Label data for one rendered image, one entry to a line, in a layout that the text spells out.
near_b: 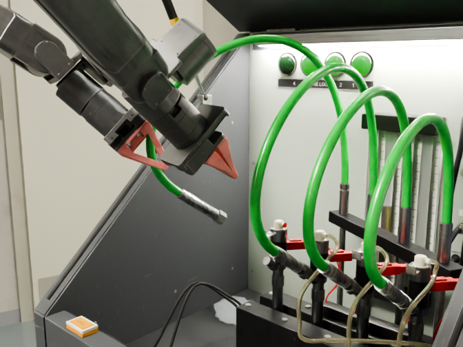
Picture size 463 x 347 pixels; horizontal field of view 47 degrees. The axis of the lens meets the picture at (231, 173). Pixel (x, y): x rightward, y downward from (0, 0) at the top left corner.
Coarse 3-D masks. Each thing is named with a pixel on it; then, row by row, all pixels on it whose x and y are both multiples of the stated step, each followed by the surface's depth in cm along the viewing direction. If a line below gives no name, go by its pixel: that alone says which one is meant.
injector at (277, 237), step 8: (280, 232) 87; (272, 240) 88; (280, 240) 87; (272, 264) 87; (280, 264) 88; (280, 272) 89; (272, 280) 90; (280, 280) 89; (272, 288) 90; (280, 288) 89; (272, 296) 90; (280, 296) 90; (272, 304) 90; (280, 304) 90
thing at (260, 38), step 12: (252, 36) 88; (264, 36) 88; (276, 36) 89; (216, 48) 86; (228, 48) 86; (300, 48) 92; (312, 60) 93; (180, 84) 84; (336, 96) 96; (336, 108) 97; (348, 156) 100; (156, 168) 85; (348, 168) 100; (168, 180) 86; (348, 180) 101; (180, 192) 87
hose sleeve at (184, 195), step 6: (186, 192) 88; (180, 198) 88; (186, 198) 88; (192, 198) 88; (198, 198) 89; (192, 204) 89; (198, 204) 89; (204, 204) 89; (198, 210) 90; (204, 210) 90; (210, 210) 90; (216, 210) 91; (210, 216) 90; (216, 216) 91
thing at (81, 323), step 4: (72, 320) 90; (76, 320) 90; (80, 320) 90; (84, 320) 90; (76, 324) 88; (80, 324) 88; (84, 324) 88; (88, 324) 88; (92, 324) 88; (68, 328) 89; (72, 328) 88; (84, 328) 87; (96, 328) 88; (76, 332) 87; (88, 332) 87; (92, 332) 87; (80, 336) 87; (84, 336) 86
